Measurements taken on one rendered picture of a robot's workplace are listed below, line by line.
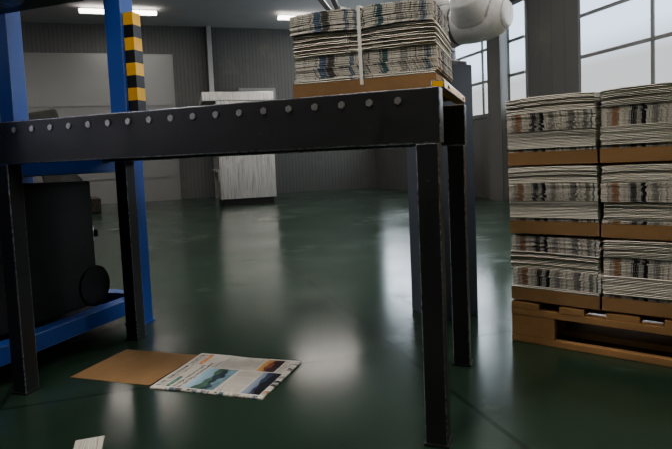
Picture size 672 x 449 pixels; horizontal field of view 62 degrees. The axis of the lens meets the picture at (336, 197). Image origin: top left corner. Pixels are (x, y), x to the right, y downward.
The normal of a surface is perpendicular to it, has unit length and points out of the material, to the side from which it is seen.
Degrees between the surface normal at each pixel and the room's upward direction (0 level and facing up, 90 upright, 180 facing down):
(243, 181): 90
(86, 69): 90
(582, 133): 91
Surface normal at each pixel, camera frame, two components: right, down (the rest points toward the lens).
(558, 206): -0.62, 0.07
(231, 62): 0.30, 0.05
